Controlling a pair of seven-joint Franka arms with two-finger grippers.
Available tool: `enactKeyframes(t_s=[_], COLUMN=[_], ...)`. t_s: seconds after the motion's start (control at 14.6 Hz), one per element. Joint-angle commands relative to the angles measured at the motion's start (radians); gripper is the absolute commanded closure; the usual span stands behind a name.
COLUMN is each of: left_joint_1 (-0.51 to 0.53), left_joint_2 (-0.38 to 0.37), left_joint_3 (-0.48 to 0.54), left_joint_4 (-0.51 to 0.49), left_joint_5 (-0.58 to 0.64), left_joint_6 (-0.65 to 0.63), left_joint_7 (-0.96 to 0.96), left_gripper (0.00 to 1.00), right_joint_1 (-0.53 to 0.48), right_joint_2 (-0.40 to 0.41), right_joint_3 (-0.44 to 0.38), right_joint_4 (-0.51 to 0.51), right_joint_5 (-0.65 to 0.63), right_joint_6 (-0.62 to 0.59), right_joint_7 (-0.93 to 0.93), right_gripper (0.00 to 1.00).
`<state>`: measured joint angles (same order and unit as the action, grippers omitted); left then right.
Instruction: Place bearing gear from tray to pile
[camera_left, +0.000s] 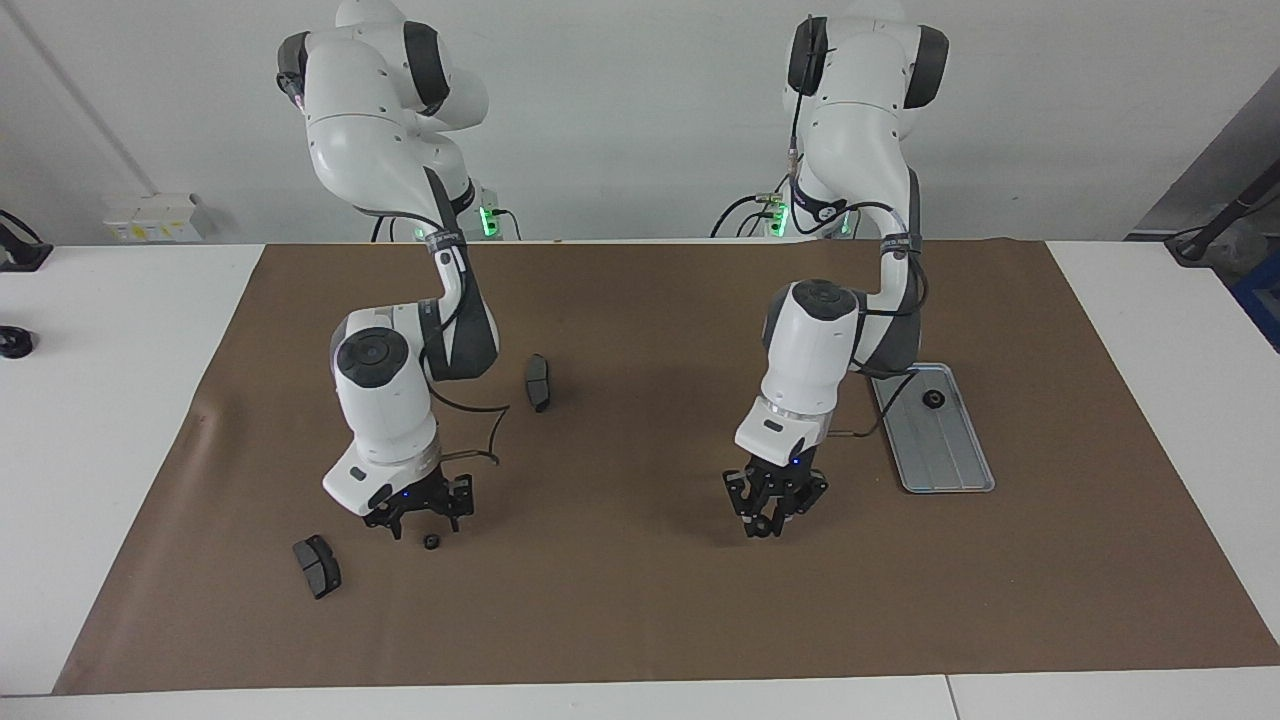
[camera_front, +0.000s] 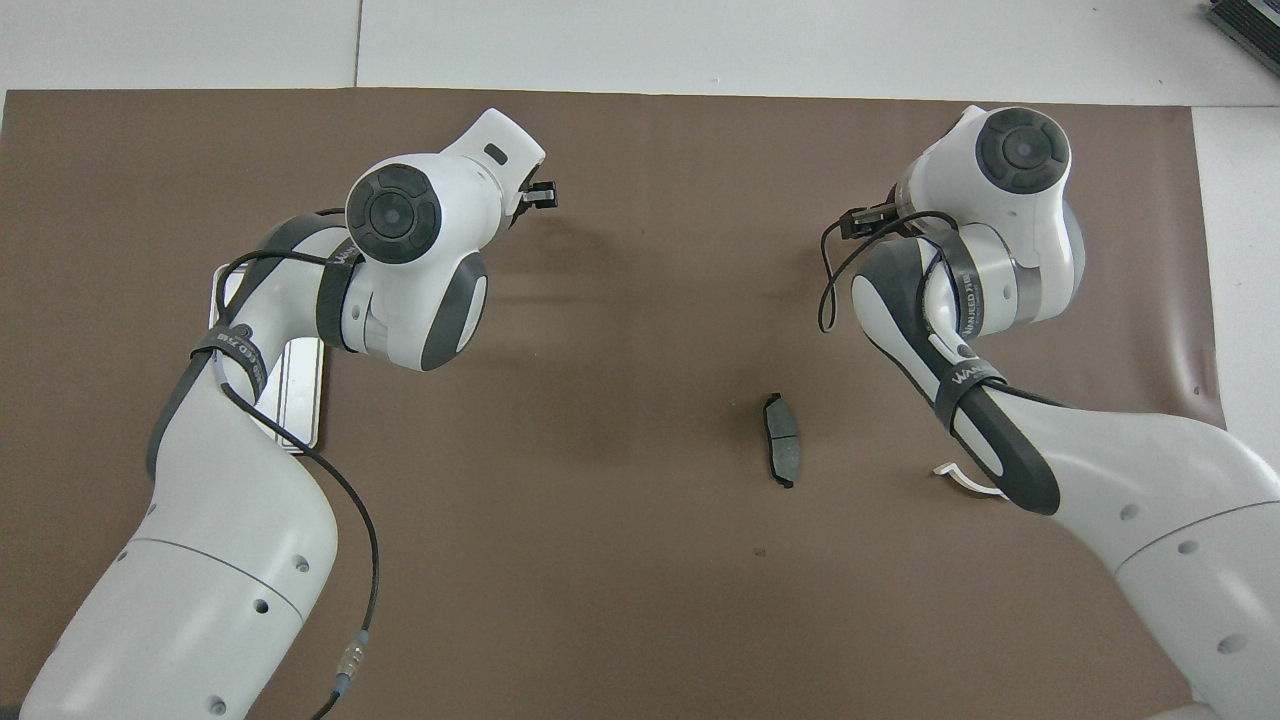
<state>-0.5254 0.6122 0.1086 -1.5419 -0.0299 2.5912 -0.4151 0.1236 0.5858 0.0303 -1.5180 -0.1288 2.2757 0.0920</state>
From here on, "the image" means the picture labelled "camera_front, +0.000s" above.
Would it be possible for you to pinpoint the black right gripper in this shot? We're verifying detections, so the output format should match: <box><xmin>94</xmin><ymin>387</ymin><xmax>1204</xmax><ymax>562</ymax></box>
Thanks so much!
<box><xmin>840</xmin><ymin>205</ymin><xmax>901</xmax><ymax>241</ymax></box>

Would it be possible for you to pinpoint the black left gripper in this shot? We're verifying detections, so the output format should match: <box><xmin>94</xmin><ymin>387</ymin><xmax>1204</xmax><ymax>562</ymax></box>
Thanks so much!
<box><xmin>505</xmin><ymin>183</ymin><xmax>558</xmax><ymax>227</ymax></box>

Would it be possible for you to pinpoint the silver metal tray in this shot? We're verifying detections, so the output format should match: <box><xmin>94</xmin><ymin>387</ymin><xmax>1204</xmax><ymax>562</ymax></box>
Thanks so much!
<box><xmin>207</xmin><ymin>268</ymin><xmax>326</xmax><ymax>453</ymax></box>

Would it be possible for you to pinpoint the dark grey brake pad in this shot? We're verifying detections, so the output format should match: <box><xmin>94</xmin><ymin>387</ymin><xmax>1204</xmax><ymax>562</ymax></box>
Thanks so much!
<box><xmin>762</xmin><ymin>392</ymin><xmax>803</xmax><ymax>489</ymax></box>

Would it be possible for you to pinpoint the brown paper table mat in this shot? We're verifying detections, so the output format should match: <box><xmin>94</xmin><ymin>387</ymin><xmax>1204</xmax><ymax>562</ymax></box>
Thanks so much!
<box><xmin>0</xmin><ymin>88</ymin><xmax>1256</xmax><ymax>720</ymax></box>

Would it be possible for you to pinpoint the dark ribbed metal device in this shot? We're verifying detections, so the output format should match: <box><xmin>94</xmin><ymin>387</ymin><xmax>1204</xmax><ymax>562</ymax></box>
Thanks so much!
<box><xmin>1205</xmin><ymin>0</ymin><xmax>1280</xmax><ymax>63</ymax></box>

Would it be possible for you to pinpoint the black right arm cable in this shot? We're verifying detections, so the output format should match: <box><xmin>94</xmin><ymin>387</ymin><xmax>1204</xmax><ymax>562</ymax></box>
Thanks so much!
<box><xmin>817</xmin><ymin>208</ymin><xmax>1001</xmax><ymax>401</ymax></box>

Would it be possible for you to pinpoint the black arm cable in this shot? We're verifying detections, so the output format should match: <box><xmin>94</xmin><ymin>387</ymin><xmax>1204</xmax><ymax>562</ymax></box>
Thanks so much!
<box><xmin>205</xmin><ymin>208</ymin><xmax>381</xmax><ymax>720</ymax></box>
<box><xmin>817</xmin><ymin>208</ymin><xmax>1001</xmax><ymax>401</ymax></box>

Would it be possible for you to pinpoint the white semicircular plastic bracket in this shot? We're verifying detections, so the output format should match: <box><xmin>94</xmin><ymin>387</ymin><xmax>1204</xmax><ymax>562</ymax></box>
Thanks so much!
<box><xmin>932</xmin><ymin>460</ymin><xmax>1006</xmax><ymax>499</ymax></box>

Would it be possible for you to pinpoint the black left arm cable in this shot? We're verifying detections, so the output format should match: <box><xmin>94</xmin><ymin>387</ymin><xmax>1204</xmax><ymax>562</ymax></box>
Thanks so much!
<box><xmin>205</xmin><ymin>208</ymin><xmax>381</xmax><ymax>720</ymax></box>

